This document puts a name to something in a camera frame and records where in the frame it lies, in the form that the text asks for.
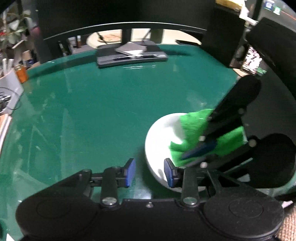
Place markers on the smartphone on stand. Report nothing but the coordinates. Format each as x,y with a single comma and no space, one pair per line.
251,62

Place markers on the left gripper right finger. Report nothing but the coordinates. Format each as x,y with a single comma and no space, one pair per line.
188,179

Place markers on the black pen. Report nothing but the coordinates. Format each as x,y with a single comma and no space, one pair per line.
130,57

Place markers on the black speaker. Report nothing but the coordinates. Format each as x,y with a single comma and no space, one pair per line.
224,37

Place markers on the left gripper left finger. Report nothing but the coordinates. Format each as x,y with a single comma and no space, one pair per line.
109,181

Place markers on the white desk organizer box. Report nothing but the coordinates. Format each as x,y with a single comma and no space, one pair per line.
11,91

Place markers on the white bowl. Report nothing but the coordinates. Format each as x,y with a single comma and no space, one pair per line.
163,131

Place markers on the orange jar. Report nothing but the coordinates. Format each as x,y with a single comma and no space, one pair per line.
21,73

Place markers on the dark curved monitor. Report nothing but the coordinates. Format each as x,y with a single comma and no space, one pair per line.
59,20

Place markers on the grey notepad on stand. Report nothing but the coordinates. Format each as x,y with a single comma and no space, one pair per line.
131,48

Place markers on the potted plant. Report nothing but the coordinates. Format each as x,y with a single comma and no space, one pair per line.
13,27

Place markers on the grey monitor stand base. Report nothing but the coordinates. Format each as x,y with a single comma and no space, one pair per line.
106,53

